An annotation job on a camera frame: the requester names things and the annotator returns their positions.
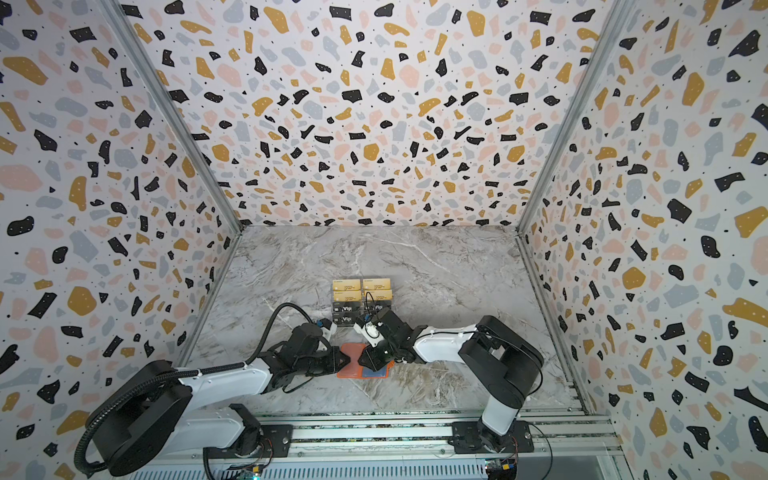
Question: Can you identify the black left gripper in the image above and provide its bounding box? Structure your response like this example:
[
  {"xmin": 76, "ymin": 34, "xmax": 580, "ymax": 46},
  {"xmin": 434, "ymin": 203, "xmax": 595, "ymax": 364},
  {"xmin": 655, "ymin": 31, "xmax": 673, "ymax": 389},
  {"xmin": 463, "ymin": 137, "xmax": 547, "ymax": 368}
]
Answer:
[{"xmin": 299, "ymin": 345, "xmax": 356, "ymax": 376}]

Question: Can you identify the orange card holder wallet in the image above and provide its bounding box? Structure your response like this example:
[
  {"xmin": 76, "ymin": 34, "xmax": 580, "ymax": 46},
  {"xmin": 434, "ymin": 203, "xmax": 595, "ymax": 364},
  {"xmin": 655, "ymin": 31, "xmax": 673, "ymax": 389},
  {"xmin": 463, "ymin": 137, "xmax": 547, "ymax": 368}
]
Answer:
[{"xmin": 336, "ymin": 343, "xmax": 394, "ymax": 379}]

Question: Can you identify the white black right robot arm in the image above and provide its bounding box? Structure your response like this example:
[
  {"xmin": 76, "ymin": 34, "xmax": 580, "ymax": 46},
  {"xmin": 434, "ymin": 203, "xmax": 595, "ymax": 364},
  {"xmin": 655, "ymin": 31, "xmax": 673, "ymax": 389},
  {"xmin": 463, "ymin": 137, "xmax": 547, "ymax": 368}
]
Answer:
[{"xmin": 354, "ymin": 308, "xmax": 544, "ymax": 442}]

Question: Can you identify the clear acrylic card stand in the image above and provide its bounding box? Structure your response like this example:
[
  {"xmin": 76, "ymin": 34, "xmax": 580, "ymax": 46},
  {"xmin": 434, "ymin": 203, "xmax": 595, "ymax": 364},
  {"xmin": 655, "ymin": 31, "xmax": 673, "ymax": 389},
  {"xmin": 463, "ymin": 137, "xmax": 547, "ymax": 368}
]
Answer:
[{"xmin": 332, "ymin": 279, "xmax": 376, "ymax": 323}]

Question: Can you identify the gold card middle left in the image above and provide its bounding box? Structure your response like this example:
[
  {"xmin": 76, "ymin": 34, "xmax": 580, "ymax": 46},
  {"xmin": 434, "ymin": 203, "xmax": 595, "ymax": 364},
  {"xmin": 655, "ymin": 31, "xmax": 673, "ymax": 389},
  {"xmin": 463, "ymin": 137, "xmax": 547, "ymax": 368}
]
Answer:
[{"xmin": 333, "ymin": 290, "xmax": 362, "ymax": 303}]

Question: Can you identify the gold card back left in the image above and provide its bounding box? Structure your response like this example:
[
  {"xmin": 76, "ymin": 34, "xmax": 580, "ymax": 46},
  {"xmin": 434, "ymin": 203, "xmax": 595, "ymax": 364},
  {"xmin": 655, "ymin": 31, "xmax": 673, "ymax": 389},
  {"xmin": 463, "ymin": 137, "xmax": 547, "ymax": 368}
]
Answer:
[{"xmin": 332, "ymin": 279, "xmax": 361, "ymax": 291}]

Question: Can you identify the green circuit board left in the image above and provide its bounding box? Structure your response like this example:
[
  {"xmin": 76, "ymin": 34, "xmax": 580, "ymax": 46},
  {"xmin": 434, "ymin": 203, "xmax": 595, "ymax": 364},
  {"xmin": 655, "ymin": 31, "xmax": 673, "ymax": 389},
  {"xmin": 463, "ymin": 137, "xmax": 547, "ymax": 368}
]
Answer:
[{"xmin": 235, "ymin": 464, "xmax": 265, "ymax": 480}]

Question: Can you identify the circuit board right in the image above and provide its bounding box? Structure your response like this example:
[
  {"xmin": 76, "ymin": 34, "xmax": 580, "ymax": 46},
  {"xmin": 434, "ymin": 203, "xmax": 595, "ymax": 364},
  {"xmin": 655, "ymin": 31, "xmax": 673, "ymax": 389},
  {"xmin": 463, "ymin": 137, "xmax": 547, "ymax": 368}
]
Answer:
[{"xmin": 485, "ymin": 459, "xmax": 518, "ymax": 480}]

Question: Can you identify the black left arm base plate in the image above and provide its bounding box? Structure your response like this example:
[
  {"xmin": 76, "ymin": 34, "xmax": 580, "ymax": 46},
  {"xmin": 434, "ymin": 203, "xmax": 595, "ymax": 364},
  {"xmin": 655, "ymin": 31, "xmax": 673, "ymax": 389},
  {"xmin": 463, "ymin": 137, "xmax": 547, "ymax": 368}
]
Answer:
[{"xmin": 207, "ymin": 424, "xmax": 294, "ymax": 462}]

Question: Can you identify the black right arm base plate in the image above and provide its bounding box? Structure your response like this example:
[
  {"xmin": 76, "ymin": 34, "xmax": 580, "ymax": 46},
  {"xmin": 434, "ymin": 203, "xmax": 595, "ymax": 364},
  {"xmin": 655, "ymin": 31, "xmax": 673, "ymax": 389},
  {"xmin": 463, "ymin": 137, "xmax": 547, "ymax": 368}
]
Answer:
[{"xmin": 447, "ymin": 420, "xmax": 534, "ymax": 455}]

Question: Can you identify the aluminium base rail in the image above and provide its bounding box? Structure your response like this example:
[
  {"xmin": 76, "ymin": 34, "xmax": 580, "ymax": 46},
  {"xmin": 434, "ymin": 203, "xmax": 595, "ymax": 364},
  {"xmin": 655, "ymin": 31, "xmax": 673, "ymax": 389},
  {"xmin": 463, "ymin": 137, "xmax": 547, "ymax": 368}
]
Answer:
[{"xmin": 132, "ymin": 407, "xmax": 633, "ymax": 479}]

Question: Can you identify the aluminium corner post left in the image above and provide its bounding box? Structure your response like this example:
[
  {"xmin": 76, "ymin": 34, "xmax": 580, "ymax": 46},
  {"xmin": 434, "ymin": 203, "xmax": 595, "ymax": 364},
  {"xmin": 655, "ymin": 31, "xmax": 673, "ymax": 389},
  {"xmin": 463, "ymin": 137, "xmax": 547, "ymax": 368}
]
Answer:
[{"xmin": 95, "ymin": 1, "xmax": 243, "ymax": 235}]

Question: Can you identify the aluminium corner post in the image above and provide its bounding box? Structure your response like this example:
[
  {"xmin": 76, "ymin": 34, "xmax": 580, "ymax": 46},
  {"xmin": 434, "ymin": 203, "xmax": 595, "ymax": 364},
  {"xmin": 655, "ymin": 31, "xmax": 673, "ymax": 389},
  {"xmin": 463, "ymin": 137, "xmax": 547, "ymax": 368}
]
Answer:
[
  {"xmin": 516, "ymin": 0, "xmax": 636, "ymax": 236},
  {"xmin": 95, "ymin": 1, "xmax": 243, "ymax": 235}
]

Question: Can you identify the aluminium corner post right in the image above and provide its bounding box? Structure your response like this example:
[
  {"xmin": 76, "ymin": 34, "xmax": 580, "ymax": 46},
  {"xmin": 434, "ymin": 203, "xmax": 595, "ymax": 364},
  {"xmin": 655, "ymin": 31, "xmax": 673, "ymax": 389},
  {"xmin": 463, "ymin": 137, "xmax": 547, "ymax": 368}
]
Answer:
[{"xmin": 516, "ymin": 0, "xmax": 636, "ymax": 236}]

